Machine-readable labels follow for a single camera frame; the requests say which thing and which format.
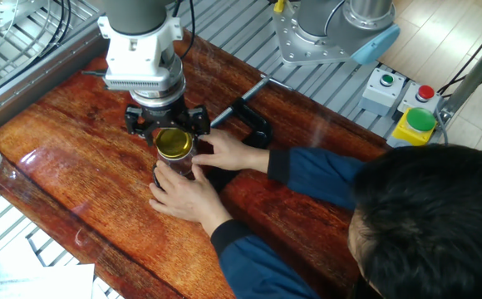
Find dark haired person's head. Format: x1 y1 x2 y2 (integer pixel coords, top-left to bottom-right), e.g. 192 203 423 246
347 143 482 299

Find black iron C-clamp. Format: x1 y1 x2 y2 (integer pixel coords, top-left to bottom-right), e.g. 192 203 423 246
152 73 294 196

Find person's right hand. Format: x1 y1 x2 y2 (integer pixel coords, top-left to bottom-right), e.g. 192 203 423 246
190 127 271 174

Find white paper sheets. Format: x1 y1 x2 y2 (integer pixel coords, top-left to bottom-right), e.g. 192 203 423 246
0 232 96 299

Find grey box small green button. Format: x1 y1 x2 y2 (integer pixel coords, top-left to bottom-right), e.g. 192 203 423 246
357 67 407 117

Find aluminium frame post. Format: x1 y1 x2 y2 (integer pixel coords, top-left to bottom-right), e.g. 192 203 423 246
438 24 482 125

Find right forearm blue sleeve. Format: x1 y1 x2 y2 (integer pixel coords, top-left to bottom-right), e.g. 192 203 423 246
267 145 369 211

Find left forearm blue sleeve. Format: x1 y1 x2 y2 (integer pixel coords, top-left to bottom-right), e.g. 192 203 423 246
209 218 323 299

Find person's left hand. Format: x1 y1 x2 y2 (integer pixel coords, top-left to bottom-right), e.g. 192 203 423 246
148 159 234 238

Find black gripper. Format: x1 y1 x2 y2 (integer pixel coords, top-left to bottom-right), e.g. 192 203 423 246
123 97 212 147

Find yellow box big green button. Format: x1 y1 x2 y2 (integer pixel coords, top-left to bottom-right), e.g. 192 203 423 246
386 106 437 149

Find white wrist housing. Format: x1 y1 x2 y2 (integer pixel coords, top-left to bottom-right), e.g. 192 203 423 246
97 10 184 92

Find silver robot mounting plate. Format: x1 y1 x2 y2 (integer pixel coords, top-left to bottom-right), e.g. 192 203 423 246
272 0 352 66

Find perforated aluminium plate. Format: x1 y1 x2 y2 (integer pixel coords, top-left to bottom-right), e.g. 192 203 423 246
0 0 49 30

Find grey box red button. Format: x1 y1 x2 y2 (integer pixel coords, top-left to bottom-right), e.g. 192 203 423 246
396 81 442 115

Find yellow metal jar lid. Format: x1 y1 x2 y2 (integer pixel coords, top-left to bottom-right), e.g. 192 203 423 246
154 127 195 161

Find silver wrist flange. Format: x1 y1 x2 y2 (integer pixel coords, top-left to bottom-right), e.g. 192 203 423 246
128 57 187 109

